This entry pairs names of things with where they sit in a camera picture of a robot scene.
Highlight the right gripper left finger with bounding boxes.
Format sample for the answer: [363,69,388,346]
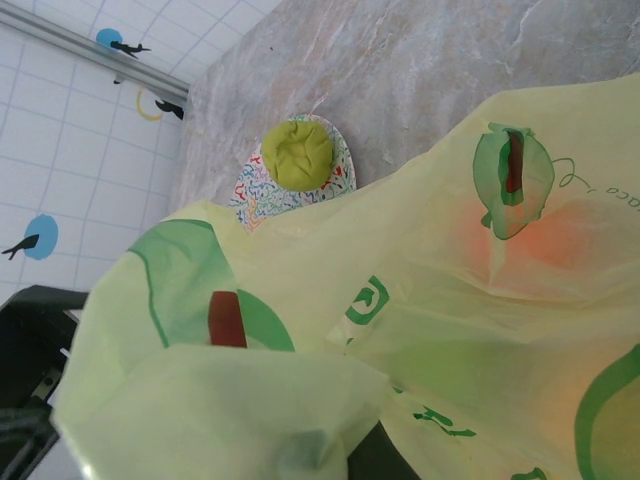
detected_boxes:
[277,429,330,474]

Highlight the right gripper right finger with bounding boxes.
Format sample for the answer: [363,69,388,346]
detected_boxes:
[347,422,419,480]

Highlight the yellow plastic bag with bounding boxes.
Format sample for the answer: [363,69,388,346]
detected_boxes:
[49,72,640,480]

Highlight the orange fruit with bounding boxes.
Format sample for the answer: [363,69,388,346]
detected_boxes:
[519,199,601,281]

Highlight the blue circle fish sticker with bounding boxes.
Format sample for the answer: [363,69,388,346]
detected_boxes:
[0,212,60,262]

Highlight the blue circle shark sticker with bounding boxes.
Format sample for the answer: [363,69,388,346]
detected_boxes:
[94,27,154,61]

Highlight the black fish yellow ring sticker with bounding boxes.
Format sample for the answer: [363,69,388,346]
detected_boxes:
[135,87,186,124]

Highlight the aluminium corner post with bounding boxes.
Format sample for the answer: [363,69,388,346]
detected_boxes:
[0,9,191,99]

